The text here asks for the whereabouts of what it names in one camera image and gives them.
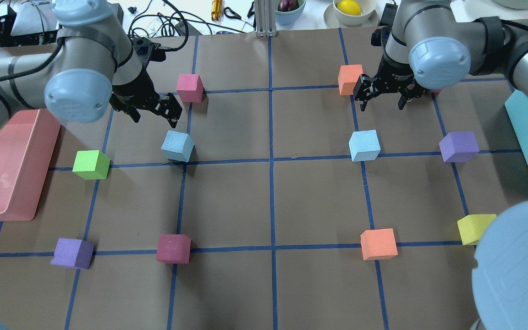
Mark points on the black handled scissors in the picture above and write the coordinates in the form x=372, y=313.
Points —
x=231, y=14

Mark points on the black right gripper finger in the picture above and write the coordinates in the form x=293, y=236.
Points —
x=404, y=98
x=362, y=92

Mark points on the pink plastic tray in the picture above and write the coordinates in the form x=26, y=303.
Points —
x=27, y=142

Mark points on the far orange block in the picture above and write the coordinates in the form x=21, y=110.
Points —
x=348, y=77

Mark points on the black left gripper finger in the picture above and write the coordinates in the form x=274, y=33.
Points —
x=129, y=110
x=170, y=109

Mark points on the purple block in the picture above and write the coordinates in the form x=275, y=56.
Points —
x=459, y=147
x=73, y=253

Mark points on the aluminium frame post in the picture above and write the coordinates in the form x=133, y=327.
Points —
x=265, y=17

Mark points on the yellow block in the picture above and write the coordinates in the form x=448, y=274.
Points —
x=472, y=227

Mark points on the left purple block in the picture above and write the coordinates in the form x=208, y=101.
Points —
x=73, y=253

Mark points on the far left pink block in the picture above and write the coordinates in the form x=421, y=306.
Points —
x=190, y=88

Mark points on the gold metal tool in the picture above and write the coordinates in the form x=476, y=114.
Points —
x=216, y=10

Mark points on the green block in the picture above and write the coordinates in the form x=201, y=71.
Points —
x=91, y=165

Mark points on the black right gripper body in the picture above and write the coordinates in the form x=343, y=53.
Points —
x=395, y=74

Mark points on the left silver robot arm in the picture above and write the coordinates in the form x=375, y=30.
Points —
x=94, y=66

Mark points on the light blue block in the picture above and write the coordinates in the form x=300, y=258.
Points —
x=177, y=146
x=364, y=145

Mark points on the black computer box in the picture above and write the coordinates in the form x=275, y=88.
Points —
x=37, y=22

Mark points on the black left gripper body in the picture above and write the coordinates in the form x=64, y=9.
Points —
x=134, y=90

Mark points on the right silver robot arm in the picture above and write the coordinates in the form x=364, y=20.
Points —
x=425, y=48

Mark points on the black power adapter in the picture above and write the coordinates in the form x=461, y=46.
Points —
x=186, y=29

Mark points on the right purple block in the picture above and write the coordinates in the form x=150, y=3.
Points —
x=459, y=147

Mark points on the blue bowl with fruit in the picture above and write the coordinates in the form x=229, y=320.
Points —
x=288, y=11

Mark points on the yellow lemon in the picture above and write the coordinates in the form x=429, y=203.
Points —
x=349, y=7

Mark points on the beige bowl with lemon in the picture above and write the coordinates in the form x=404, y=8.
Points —
x=336, y=19

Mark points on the near left crimson block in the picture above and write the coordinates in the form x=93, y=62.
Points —
x=174, y=249

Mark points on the orange block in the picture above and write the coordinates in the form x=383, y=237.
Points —
x=378, y=244
x=348, y=77

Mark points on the near orange block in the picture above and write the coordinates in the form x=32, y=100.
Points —
x=378, y=244

